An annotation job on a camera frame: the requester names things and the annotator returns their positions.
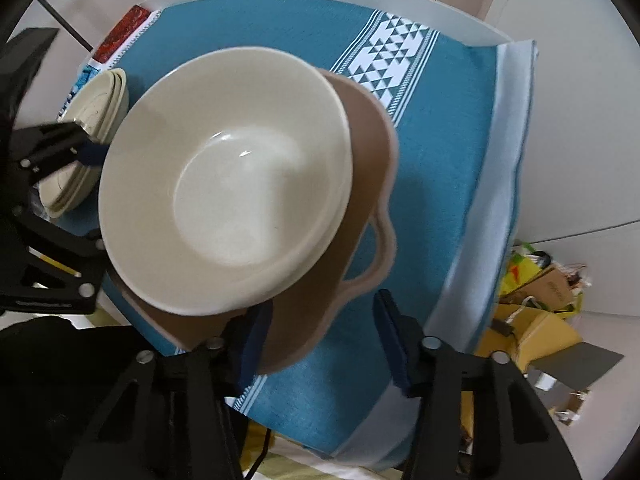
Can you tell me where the brown cardboard box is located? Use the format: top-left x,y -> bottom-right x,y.
520,265 -> 586,312

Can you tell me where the yellow green plastic bag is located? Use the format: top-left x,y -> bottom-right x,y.
500,242 -> 556,297

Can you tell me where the black rod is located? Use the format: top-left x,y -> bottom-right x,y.
35,0 -> 96,52

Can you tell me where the grey board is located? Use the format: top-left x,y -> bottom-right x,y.
530,342 -> 626,392

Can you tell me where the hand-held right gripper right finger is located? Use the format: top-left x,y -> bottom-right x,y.
372,290 -> 583,480

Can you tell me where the blue patterned tablecloth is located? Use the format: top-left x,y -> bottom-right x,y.
55,0 -> 541,461

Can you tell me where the beige plastic basin with handles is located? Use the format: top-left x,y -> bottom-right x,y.
102,67 -> 399,376

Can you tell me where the cream plate with yellow design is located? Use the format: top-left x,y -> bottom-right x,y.
39,66 -> 132,219

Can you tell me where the yellow cardboard box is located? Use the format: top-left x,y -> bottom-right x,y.
475,305 -> 591,377

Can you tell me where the black cable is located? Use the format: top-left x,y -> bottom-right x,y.
244,427 -> 277,480

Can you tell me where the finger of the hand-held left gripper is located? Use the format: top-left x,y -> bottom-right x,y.
10,121 -> 109,183
17,207 -> 107,263

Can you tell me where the small cream plate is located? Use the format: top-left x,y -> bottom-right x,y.
56,71 -> 121,196

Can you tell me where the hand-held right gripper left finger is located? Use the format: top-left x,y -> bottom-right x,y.
60,300 -> 275,480

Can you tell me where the plain cream bowl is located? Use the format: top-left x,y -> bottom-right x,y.
98,50 -> 351,317

